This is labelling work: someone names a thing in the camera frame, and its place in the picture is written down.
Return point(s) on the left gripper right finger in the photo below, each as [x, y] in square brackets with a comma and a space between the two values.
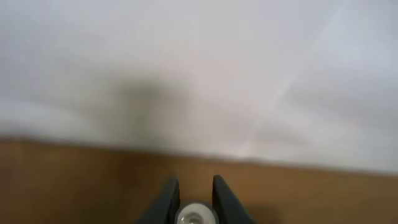
[225, 202]

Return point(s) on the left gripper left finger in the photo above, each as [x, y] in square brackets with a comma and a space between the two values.
[169, 202]

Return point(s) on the clear test tube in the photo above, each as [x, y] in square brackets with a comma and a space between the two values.
[196, 214]

